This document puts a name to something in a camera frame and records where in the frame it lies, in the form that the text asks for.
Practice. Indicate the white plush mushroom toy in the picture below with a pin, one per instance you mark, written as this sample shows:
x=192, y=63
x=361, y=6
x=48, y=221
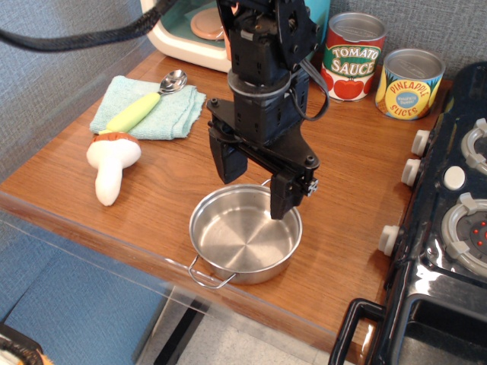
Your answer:
x=110, y=154

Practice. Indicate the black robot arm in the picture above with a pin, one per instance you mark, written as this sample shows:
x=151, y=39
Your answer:
x=269, y=78

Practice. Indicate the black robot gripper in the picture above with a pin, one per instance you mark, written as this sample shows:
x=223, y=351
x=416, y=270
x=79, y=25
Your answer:
x=263, y=123

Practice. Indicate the pineapple slices can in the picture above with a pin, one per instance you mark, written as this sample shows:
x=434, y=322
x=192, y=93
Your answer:
x=409, y=83

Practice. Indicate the clear acrylic barrier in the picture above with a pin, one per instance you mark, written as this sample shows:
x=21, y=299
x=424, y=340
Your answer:
x=85, y=308

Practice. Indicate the teal toy microwave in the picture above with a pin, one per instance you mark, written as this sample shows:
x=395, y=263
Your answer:
x=182, y=34

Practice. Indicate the black toy stove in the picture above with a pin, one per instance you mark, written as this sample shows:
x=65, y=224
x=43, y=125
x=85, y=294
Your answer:
x=435, y=307

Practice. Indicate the stainless steel pan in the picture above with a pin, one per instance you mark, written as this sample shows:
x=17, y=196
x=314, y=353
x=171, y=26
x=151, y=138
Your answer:
x=236, y=240

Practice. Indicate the light blue folded cloth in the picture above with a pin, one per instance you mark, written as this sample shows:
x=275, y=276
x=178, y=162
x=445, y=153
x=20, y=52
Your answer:
x=173, y=116

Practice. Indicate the tomato sauce can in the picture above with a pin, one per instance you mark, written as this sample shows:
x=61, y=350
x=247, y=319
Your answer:
x=354, y=43

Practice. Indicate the spoon with green handle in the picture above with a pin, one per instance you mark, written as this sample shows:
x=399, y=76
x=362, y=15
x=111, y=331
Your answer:
x=133, y=114

